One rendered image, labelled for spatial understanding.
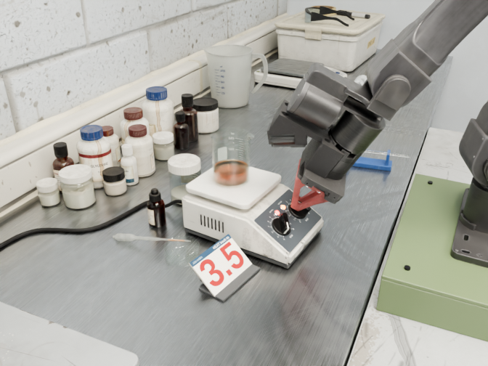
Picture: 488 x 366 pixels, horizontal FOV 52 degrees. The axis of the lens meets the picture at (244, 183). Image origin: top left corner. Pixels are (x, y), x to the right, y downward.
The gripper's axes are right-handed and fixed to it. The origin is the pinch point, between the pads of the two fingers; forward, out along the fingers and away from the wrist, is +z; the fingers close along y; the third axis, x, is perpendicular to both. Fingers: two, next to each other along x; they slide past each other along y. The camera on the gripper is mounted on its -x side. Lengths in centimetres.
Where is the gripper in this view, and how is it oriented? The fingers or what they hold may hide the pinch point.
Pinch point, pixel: (297, 203)
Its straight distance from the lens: 80.6
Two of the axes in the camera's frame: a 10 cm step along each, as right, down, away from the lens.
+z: -4.2, 6.4, 6.4
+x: 8.8, 4.6, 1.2
